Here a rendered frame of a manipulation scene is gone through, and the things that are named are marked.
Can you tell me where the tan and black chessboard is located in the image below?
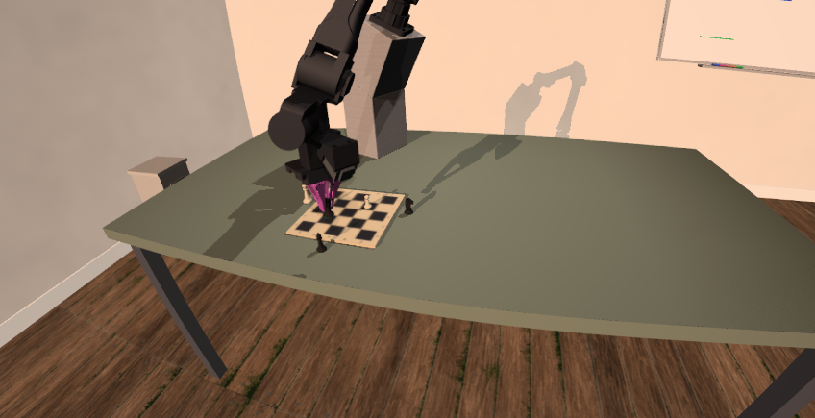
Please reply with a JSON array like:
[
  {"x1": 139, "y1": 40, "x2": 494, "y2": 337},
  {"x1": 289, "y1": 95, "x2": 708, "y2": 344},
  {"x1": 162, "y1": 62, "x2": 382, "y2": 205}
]
[{"x1": 286, "y1": 188, "x2": 405, "y2": 249}]

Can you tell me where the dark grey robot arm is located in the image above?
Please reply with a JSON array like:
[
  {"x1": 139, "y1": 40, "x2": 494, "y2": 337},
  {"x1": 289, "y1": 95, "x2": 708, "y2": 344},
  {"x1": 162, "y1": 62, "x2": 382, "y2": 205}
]
[{"x1": 268, "y1": 0, "x2": 419, "y2": 182}]

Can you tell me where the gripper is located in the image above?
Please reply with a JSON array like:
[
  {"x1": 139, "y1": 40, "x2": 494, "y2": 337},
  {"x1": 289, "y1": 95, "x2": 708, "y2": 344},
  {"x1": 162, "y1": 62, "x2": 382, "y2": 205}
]
[{"x1": 285, "y1": 159, "x2": 341, "y2": 212}]

